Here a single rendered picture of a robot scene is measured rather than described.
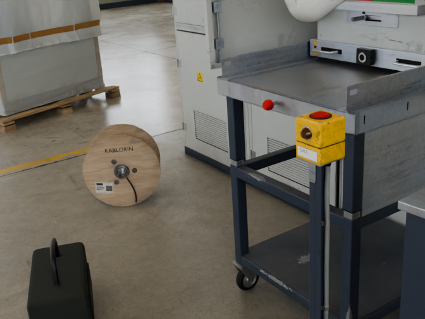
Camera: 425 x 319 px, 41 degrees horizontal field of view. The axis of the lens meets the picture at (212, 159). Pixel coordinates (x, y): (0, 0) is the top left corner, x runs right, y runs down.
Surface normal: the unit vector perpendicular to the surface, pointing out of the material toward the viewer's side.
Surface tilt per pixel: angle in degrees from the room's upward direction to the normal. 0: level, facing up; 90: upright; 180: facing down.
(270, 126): 90
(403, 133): 90
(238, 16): 90
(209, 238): 0
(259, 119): 90
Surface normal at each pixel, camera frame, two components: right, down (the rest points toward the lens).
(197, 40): -0.83, 0.25
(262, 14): 0.38, 0.31
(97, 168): 0.09, 0.35
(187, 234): -0.07, -0.93
